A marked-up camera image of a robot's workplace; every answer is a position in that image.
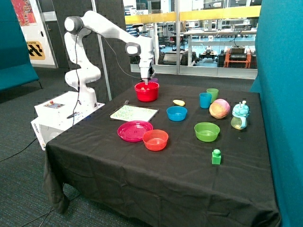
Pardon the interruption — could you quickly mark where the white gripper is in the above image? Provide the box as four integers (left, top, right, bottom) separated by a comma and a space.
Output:
139, 59, 155, 85

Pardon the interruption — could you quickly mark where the pink plastic plate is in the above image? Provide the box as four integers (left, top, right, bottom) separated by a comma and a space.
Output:
117, 121, 153, 142

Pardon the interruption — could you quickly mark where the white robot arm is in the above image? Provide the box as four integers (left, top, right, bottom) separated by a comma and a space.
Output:
64, 11, 155, 110

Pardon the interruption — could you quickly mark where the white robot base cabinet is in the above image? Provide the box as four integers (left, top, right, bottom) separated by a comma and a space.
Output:
31, 91, 104, 150

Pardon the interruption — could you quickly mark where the red deep bowl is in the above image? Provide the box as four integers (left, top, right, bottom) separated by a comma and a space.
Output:
134, 82, 160, 102

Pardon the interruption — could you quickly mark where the blue plastic bowl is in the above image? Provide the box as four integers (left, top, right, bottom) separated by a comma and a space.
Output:
166, 106, 187, 122

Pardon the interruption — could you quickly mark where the orange-red shallow bowl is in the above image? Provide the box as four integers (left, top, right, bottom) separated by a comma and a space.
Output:
143, 130, 169, 151

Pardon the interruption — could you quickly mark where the green plastic bowl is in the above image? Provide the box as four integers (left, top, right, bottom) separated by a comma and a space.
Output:
194, 122, 220, 142

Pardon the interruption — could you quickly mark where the yellow toy potato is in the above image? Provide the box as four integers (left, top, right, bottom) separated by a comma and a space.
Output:
173, 99, 185, 106

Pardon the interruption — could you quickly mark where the blue plastic cup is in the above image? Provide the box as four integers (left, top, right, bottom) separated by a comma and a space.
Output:
199, 93, 212, 109

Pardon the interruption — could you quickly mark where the green plastic cup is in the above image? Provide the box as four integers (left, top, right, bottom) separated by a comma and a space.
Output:
206, 88, 219, 103

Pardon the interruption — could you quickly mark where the black tablecloth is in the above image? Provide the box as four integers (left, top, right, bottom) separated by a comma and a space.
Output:
43, 84, 282, 227

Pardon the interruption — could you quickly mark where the pastel multicolour ball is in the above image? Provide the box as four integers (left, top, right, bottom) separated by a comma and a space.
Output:
209, 99, 231, 119

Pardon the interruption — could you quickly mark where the blue sippy bottle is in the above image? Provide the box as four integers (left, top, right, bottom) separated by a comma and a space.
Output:
231, 100, 250, 130

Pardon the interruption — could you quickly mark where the green toy block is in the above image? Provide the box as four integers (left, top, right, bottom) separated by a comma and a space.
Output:
212, 149, 222, 165

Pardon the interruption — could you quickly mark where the yellow black warning sign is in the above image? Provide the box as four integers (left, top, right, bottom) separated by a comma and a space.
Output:
27, 41, 45, 61

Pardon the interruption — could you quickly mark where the teal sofa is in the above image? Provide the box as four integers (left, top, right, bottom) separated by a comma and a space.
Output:
0, 0, 39, 91

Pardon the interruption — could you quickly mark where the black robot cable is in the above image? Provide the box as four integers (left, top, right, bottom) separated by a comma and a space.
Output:
66, 26, 143, 119

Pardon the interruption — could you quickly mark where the teal partition wall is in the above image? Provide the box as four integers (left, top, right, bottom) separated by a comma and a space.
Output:
251, 0, 303, 227

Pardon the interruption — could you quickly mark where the red wall poster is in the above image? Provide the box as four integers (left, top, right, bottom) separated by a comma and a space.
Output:
11, 0, 37, 26

